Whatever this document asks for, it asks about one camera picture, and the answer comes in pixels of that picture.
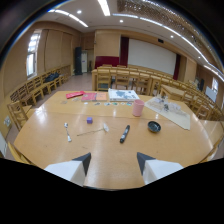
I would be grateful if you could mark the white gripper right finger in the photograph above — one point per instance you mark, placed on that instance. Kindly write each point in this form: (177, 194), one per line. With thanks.
(156, 169)

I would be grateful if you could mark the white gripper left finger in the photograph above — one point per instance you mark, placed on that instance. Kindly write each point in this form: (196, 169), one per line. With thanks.
(71, 169)

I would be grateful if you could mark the small purple cube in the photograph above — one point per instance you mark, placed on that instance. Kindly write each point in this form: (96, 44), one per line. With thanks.
(89, 120)

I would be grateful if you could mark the metal spoon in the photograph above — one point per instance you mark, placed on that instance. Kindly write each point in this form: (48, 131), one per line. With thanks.
(67, 131)

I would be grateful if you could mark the black round ashtray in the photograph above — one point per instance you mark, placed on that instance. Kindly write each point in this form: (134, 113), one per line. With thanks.
(154, 126)

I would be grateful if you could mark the thin stick with white head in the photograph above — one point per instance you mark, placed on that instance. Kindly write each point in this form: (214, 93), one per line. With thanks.
(95, 130)

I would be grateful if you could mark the black marker pen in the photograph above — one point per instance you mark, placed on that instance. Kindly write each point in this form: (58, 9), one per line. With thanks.
(125, 133)

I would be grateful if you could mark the beige paper sheet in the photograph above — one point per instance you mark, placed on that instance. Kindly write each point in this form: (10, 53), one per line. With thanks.
(171, 112)

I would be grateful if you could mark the pink plastic cup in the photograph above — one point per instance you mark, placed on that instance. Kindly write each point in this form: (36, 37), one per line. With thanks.
(138, 108)

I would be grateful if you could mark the clear plastic bag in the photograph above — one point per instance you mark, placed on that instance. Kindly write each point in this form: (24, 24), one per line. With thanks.
(165, 104)

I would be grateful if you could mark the red book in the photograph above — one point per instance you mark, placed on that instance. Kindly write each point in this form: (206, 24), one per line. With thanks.
(88, 97)

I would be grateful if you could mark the red flat packet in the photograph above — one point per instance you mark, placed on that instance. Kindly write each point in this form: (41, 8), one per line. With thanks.
(75, 94)

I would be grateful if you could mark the wooden chair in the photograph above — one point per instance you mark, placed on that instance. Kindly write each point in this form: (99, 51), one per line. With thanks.
(18, 113)
(103, 79)
(141, 83)
(122, 79)

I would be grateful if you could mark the orange book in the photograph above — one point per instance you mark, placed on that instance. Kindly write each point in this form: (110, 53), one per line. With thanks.
(101, 96)

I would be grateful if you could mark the small wooden table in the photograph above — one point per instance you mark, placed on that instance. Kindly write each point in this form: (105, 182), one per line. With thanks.
(174, 91)

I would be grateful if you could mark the dark bag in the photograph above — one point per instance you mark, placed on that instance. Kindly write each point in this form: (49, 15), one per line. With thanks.
(51, 77)

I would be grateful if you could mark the long wooden desk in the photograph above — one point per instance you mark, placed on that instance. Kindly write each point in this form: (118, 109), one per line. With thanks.
(133, 74)

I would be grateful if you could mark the black tall cabinet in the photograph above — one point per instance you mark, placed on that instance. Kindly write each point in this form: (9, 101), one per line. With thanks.
(78, 60)

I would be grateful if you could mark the white projection screen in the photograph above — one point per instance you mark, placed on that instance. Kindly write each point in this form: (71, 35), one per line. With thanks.
(151, 57)

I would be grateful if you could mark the window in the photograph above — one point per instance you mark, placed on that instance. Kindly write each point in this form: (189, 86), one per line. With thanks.
(32, 55)

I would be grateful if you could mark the red curtain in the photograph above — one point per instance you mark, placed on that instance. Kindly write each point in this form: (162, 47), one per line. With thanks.
(124, 51)

